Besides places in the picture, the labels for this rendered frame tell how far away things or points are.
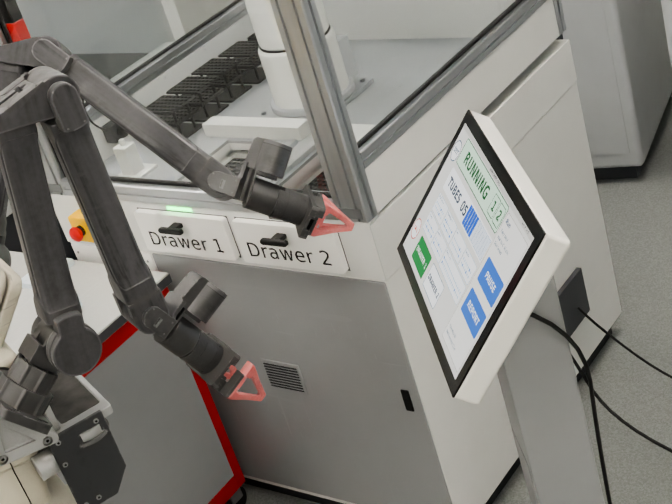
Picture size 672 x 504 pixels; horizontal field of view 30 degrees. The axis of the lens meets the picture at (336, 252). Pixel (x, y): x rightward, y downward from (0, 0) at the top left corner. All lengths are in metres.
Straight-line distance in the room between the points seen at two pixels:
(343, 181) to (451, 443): 0.74
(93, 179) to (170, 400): 1.38
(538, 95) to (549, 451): 1.13
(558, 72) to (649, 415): 0.93
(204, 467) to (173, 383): 0.27
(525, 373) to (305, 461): 1.15
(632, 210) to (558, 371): 2.12
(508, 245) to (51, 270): 0.70
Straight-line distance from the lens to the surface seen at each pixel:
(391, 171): 2.65
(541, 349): 2.21
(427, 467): 2.99
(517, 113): 3.09
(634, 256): 4.07
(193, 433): 3.25
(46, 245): 1.86
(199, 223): 2.90
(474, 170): 2.21
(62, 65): 2.26
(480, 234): 2.09
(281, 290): 2.88
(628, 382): 3.54
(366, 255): 2.65
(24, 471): 2.19
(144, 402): 3.11
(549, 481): 2.38
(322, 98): 2.49
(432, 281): 2.21
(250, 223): 2.79
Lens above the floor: 2.14
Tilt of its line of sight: 28 degrees down
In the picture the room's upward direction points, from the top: 18 degrees counter-clockwise
